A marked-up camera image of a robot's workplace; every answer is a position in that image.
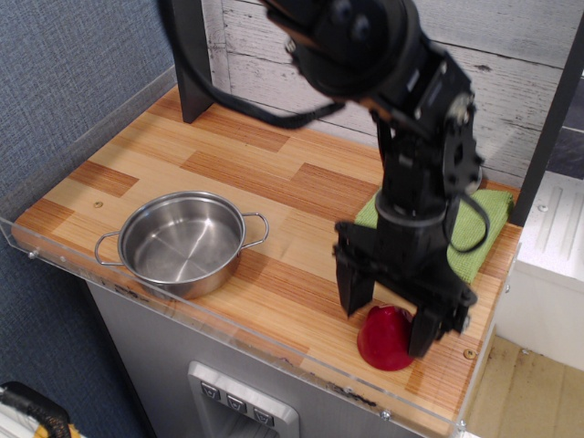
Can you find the black vertical post right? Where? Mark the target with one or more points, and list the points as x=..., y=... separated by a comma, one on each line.
x=555, y=40

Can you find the white cabinet on right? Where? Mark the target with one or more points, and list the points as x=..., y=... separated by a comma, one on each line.
x=541, y=308

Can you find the grey toy fridge cabinet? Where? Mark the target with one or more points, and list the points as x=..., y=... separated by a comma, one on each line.
x=156, y=351

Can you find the green cloth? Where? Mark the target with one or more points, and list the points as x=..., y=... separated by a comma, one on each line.
x=469, y=229

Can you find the red pepper vegetable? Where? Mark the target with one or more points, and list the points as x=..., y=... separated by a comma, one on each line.
x=383, y=340

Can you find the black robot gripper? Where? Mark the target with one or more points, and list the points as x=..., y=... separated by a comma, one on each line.
x=407, y=254

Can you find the black vertical post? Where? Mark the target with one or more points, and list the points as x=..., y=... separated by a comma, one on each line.
x=185, y=28
x=555, y=40

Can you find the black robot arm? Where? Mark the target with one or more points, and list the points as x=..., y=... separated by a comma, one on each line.
x=375, y=53

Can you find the black and yellow object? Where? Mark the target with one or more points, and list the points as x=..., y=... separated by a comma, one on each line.
x=28, y=413

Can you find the clear acrylic table guard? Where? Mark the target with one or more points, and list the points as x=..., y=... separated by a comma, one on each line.
x=283, y=296

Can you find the black vertical post left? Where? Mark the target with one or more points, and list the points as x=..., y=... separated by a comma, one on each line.
x=185, y=28

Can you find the silver dispenser button panel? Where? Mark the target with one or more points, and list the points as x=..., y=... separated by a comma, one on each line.
x=230, y=408

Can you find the stainless steel pot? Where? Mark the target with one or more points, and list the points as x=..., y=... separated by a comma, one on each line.
x=187, y=243

